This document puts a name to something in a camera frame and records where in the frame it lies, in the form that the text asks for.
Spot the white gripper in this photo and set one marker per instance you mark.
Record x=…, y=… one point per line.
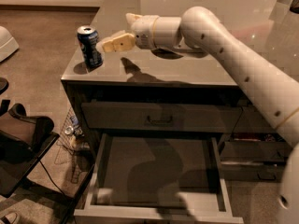
x=144, y=31

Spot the blue pepsi can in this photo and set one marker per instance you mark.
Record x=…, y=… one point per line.
x=88, y=38

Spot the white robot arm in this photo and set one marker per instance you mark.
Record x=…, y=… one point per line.
x=273, y=93

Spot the dark grey drawer cabinet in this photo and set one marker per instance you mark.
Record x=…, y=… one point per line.
x=164, y=77

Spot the open middle drawer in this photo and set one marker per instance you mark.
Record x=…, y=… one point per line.
x=144, y=180

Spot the white object on floor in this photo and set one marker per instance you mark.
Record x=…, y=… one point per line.
x=8, y=44

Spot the black chair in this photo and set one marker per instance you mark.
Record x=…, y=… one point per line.
x=24, y=141

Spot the right side lower drawers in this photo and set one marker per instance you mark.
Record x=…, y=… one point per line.
x=253, y=151

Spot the shoe at bottom left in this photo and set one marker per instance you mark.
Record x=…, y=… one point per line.
x=10, y=218

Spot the wire mesh basket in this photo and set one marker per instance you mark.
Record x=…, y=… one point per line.
x=73, y=149

